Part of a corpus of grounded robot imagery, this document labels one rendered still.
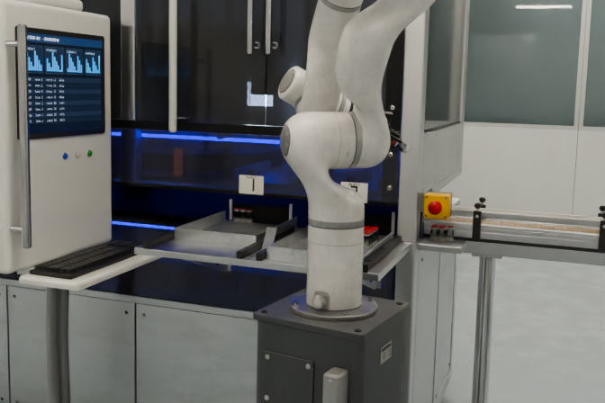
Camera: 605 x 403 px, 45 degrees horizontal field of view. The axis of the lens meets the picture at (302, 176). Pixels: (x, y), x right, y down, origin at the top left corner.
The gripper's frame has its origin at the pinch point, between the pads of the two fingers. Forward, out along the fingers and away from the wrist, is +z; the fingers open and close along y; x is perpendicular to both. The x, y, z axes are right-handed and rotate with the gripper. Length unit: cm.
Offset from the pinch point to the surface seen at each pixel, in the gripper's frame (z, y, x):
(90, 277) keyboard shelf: -41, -80, 2
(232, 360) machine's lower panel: 20, -101, 11
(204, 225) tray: -9, -70, 32
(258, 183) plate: -1, -51, 38
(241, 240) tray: -8, -53, 9
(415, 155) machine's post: 25.5, -10.3, 23.5
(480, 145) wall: 316, -116, 367
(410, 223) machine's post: 34.0, -25.8, 13.3
